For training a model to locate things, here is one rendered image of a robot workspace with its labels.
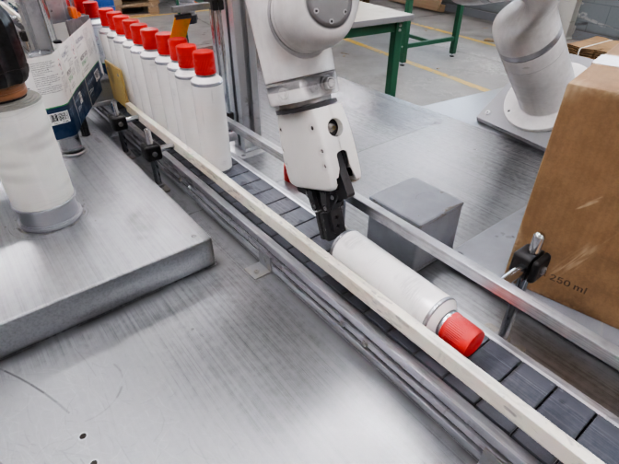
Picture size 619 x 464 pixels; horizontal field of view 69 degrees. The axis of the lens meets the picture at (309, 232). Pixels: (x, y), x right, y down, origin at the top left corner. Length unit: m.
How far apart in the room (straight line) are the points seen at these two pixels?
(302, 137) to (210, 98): 0.27
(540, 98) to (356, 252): 0.68
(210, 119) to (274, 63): 0.28
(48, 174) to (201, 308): 0.28
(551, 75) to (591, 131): 0.53
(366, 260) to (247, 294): 0.19
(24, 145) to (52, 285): 0.19
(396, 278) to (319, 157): 0.16
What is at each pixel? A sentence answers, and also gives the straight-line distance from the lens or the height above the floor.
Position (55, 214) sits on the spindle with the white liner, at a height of 0.90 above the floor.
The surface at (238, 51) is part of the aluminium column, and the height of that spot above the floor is 1.04.
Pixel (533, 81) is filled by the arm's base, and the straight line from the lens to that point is 1.08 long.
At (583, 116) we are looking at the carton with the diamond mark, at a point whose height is 1.09.
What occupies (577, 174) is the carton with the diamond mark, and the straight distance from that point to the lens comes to 0.58.
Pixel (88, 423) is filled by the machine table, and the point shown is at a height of 0.83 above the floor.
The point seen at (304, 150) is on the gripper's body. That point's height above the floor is 1.03.
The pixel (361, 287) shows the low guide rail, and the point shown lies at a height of 0.91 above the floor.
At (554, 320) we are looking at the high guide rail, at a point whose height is 0.96.
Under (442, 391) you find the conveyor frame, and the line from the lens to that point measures 0.49.
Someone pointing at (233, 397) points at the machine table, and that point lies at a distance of 0.53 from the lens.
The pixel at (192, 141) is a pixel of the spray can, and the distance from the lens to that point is 0.85.
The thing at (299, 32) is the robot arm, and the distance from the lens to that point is 0.46.
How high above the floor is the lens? 1.27
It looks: 36 degrees down
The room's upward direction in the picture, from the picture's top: straight up
